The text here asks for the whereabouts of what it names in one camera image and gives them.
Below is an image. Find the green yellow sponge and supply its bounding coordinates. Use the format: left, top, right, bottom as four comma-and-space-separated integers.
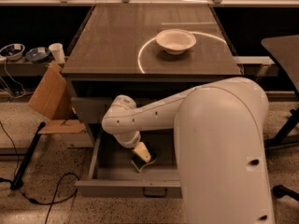
131, 154, 157, 173

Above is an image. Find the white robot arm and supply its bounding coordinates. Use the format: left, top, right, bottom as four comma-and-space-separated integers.
102, 77, 275, 224

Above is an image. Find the open middle drawer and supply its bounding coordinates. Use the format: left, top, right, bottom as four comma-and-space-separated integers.
76, 130, 181, 198

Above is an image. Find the closed upper drawer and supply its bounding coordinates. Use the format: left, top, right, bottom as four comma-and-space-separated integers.
71, 97, 112, 124

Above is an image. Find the grey drawer cabinet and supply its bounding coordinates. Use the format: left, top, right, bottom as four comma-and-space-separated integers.
63, 3, 240, 139

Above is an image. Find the white bowl on counter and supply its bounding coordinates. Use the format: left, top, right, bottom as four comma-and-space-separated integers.
156, 29, 196, 55

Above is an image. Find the brown cardboard box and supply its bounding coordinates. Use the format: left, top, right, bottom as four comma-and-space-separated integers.
28, 62, 85, 134

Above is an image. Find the black left stand leg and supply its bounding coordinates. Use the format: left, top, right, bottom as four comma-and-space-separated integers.
10, 122, 46, 190

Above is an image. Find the white paper cup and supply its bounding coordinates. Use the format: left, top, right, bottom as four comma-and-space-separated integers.
49, 43, 65, 63

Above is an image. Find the blue bowl right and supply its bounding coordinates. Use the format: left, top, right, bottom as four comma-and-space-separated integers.
25, 47, 50, 63

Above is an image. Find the blue bowl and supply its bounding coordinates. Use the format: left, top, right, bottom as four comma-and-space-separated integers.
0, 43, 25, 62
25, 47, 50, 63

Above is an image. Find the grey side shelf left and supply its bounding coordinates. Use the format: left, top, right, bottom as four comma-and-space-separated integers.
0, 58, 64, 77

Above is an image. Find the black caster foot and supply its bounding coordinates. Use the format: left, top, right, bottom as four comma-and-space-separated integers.
272, 185, 299, 202

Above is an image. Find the blue bowl left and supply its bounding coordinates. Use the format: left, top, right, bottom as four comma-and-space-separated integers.
0, 43, 25, 62

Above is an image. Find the black stand frame right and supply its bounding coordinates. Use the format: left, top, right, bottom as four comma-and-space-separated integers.
265, 107, 299, 148

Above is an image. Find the white cable left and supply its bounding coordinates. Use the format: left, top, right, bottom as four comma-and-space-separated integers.
0, 59, 27, 101

